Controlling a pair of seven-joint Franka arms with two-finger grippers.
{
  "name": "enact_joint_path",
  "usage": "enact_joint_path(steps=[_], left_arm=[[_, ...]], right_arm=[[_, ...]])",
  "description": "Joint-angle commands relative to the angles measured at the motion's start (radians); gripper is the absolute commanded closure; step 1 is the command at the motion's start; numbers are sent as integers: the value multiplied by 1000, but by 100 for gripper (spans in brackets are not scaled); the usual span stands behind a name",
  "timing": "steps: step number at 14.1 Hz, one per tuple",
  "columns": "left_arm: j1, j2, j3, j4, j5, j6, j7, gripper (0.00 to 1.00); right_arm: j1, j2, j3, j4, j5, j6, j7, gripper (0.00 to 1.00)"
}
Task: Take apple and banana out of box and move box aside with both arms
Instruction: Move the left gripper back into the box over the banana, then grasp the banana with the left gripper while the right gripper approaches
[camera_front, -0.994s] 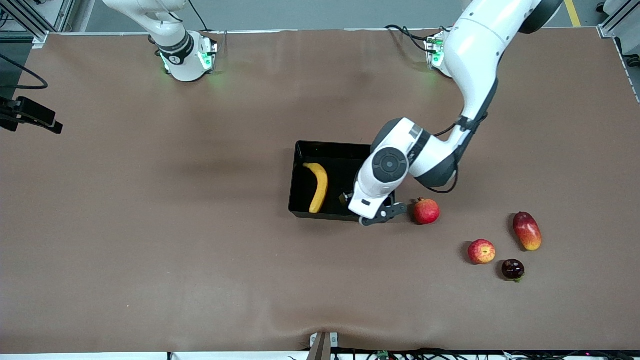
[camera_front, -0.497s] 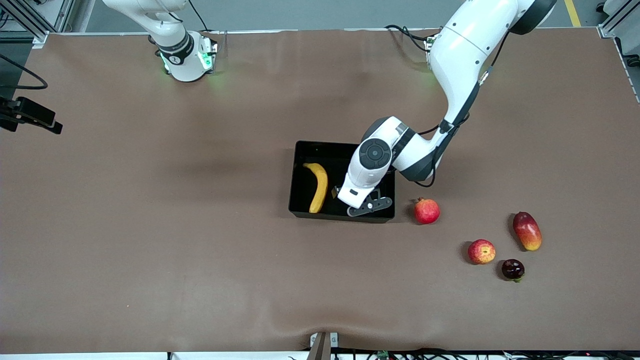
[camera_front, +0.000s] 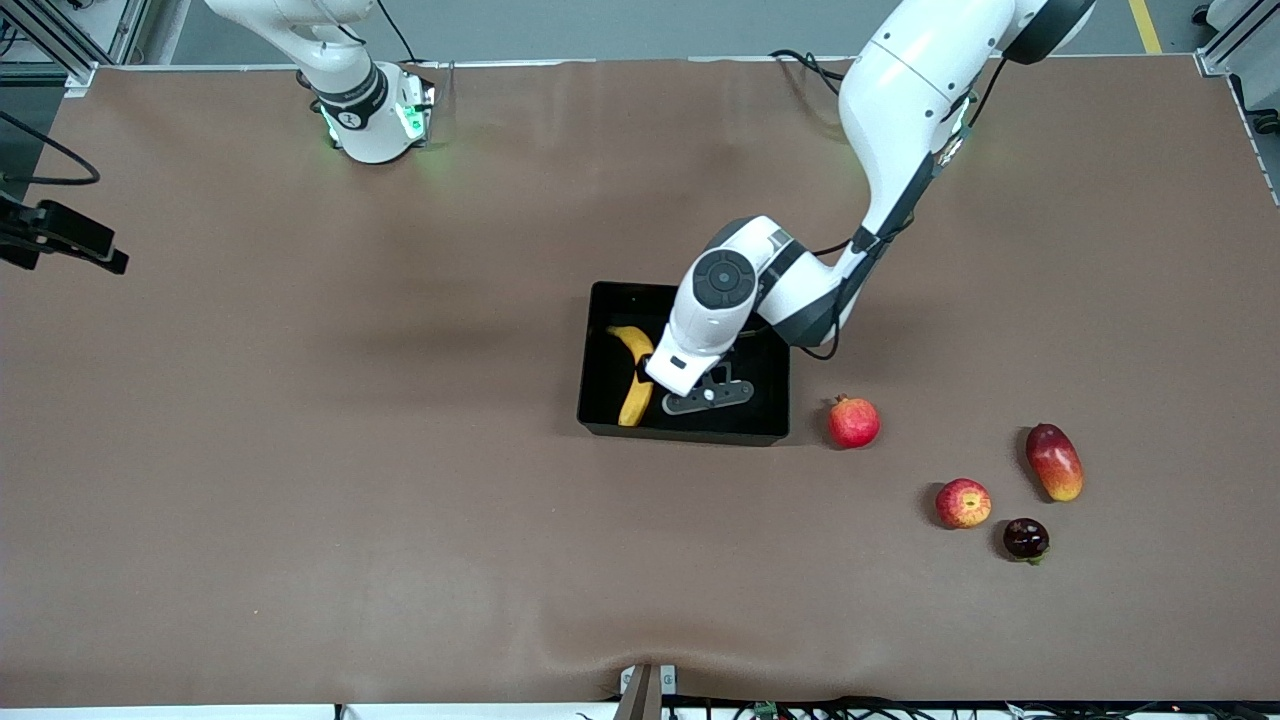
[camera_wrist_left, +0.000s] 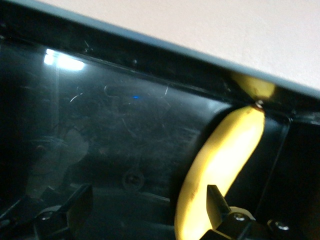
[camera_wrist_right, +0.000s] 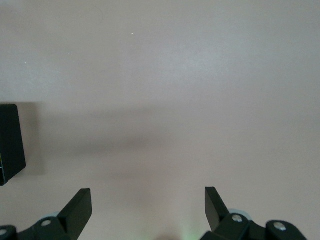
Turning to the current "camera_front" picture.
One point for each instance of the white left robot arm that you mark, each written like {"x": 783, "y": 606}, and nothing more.
{"x": 900, "y": 90}

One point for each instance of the red yellow mango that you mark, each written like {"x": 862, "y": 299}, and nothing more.
{"x": 1055, "y": 465}

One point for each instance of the grey metal table bracket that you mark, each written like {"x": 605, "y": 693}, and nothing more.
{"x": 645, "y": 690}

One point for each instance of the red yellow apple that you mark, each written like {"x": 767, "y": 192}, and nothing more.
{"x": 963, "y": 503}

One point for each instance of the red pomegranate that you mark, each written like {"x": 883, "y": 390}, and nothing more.
{"x": 853, "y": 424}

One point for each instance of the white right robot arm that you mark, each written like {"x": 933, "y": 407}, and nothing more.
{"x": 365, "y": 120}

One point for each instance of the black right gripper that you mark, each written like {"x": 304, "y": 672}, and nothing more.
{"x": 28, "y": 232}

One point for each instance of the dark purple plum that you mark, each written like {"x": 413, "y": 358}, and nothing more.
{"x": 1025, "y": 538}

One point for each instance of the aluminium frame with white bracket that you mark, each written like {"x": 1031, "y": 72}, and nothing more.
{"x": 50, "y": 35}

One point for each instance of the black rectangular plastic box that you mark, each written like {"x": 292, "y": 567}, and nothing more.
{"x": 760, "y": 410}

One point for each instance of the yellow banana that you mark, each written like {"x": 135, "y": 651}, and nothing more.
{"x": 634, "y": 405}

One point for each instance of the brown table cover sheet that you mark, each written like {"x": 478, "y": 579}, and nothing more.
{"x": 400, "y": 550}

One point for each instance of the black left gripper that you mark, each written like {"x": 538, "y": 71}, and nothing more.
{"x": 642, "y": 369}

